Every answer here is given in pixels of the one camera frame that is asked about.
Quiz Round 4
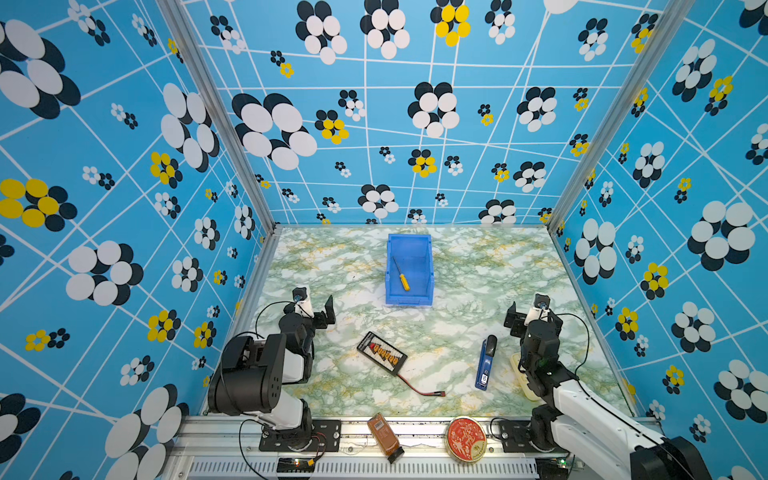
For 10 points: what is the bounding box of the yellow handled screwdriver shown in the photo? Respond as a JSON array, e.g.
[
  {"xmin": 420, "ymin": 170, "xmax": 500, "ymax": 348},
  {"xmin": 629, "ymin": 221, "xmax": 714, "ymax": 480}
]
[{"xmin": 392, "ymin": 256, "xmax": 411, "ymax": 292}]

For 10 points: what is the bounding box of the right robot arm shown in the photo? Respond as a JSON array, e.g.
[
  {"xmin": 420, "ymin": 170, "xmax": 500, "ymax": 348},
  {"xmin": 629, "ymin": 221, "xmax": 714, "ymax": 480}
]
[{"xmin": 504, "ymin": 294, "xmax": 711, "ymax": 479}]

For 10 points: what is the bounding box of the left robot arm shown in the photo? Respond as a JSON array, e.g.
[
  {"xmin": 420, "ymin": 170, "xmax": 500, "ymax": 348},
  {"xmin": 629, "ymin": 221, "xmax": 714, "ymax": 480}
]
[{"xmin": 207, "ymin": 288, "xmax": 336, "ymax": 450}]

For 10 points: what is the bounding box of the blue plastic bin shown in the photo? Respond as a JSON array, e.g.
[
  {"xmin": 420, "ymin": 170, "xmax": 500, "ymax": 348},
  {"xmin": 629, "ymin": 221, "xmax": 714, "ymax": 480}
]
[{"xmin": 385, "ymin": 234, "xmax": 435, "ymax": 307}]

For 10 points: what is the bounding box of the cream calculator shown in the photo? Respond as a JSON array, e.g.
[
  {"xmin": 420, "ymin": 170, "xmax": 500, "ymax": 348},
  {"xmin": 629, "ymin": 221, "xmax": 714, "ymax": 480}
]
[{"xmin": 510, "ymin": 353, "xmax": 540, "ymax": 403}]

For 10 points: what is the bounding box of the round red tin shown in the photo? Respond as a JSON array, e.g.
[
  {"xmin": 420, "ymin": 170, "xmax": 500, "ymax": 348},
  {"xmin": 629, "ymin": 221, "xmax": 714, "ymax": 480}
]
[{"xmin": 444, "ymin": 417, "xmax": 487, "ymax": 464}]

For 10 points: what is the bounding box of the brown rectangular box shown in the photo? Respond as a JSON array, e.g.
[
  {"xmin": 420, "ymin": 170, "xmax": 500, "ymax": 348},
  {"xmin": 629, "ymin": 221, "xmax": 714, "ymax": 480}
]
[{"xmin": 367, "ymin": 413, "xmax": 404, "ymax": 464}]

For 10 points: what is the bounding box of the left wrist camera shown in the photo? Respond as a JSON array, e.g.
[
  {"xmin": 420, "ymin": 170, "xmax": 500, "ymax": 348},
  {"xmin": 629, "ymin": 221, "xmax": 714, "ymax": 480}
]
[{"xmin": 292, "ymin": 286, "xmax": 311, "ymax": 306}]

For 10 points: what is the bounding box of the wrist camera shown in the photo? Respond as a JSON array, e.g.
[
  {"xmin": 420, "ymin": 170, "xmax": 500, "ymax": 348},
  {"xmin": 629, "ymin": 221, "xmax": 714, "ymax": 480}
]
[
  {"xmin": 292, "ymin": 286, "xmax": 311, "ymax": 306},
  {"xmin": 533, "ymin": 293, "xmax": 550, "ymax": 310}
]

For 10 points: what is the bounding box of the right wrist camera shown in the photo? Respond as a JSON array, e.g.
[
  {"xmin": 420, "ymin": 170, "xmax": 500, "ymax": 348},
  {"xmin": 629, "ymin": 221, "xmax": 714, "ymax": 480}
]
[{"xmin": 533, "ymin": 293, "xmax": 550, "ymax": 310}]

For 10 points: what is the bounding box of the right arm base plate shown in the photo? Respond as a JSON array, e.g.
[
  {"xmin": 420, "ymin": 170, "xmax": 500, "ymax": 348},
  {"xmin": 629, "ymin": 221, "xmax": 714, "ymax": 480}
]
[{"xmin": 491, "ymin": 419, "xmax": 566, "ymax": 454}]

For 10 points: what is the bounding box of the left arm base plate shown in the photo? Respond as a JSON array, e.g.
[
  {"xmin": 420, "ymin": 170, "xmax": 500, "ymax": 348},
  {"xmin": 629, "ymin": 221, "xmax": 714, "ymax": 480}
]
[{"xmin": 259, "ymin": 419, "xmax": 342, "ymax": 453}]

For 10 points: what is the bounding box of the aluminium front rail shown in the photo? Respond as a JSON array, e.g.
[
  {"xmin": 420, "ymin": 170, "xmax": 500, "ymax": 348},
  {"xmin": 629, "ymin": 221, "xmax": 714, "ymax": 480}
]
[{"xmin": 161, "ymin": 416, "xmax": 599, "ymax": 479}]

